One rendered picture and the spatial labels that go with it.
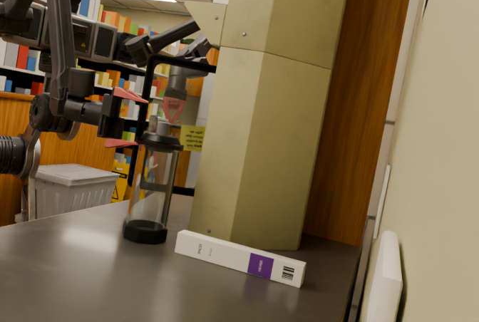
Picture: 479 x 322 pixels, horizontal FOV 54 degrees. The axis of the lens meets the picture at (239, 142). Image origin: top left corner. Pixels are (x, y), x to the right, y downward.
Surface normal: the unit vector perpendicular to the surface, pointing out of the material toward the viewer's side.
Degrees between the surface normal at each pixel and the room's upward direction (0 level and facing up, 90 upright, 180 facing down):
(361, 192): 90
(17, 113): 90
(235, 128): 90
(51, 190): 96
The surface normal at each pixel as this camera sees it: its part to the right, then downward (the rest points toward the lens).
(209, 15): -0.30, 0.00
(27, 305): 0.18, -0.98
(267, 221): 0.45, 0.13
